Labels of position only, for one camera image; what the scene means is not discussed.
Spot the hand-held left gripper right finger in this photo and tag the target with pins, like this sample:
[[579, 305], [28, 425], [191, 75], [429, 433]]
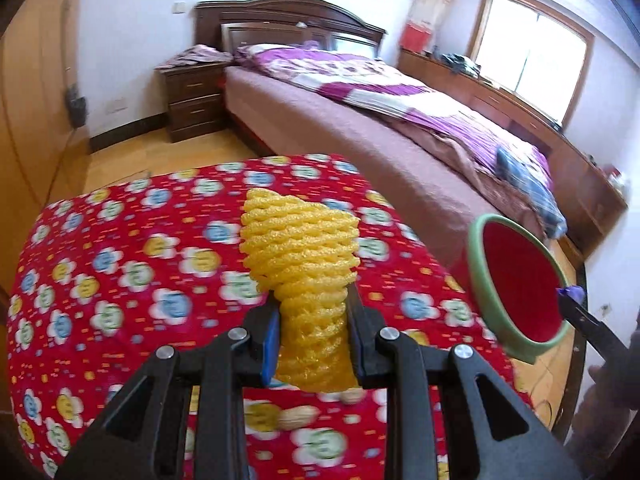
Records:
[[360, 355]]

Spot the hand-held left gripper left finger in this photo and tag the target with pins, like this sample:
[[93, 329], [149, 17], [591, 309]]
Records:
[[272, 350]]

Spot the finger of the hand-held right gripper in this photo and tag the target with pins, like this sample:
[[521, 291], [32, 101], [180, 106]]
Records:
[[595, 332]]

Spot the purple wrapper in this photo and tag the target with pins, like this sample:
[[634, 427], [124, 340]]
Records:
[[572, 294]]

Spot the red bin with green rim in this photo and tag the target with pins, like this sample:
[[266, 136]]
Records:
[[520, 280]]

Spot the yellow foam fruit net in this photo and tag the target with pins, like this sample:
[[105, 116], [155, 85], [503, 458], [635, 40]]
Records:
[[305, 250]]

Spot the person's right hand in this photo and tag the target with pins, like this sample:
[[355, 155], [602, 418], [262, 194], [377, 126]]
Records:
[[615, 410]]

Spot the peanut in shell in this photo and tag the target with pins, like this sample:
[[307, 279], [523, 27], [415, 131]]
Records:
[[297, 417]]

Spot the red smiley flower tablecloth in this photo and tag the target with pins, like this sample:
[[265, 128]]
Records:
[[150, 260]]

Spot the blue plaid cloth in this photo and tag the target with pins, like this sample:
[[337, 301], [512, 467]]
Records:
[[530, 185]]

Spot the low wooden window cabinet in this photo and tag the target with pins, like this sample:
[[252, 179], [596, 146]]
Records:
[[575, 170]]

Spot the bed with pink sheet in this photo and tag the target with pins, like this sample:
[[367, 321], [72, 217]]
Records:
[[350, 145]]

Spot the dark wooden nightstand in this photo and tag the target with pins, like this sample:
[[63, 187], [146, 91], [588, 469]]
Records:
[[195, 100]]

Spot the purple and white quilt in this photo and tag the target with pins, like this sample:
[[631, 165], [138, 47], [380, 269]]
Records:
[[375, 85]]

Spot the wooden framed window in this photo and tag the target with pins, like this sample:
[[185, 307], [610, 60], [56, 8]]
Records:
[[530, 55]]

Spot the purple patterned pillow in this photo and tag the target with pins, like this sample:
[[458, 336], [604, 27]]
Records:
[[257, 52]]

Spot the dark clothes pile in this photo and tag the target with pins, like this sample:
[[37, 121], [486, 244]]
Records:
[[460, 62]]

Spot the pink folded clothes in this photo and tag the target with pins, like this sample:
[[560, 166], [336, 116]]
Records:
[[195, 56]]

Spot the black hanging pouch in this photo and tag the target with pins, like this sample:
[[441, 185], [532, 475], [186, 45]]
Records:
[[77, 107]]

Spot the dark wooden headboard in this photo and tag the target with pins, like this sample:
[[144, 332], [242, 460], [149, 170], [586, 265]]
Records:
[[280, 20]]

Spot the wooden wardrobe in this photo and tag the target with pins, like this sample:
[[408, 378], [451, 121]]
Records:
[[35, 110]]

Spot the white and red curtain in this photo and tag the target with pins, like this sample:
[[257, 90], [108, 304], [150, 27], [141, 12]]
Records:
[[430, 10]]

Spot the white wall switch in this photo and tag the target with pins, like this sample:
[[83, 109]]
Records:
[[179, 8]]

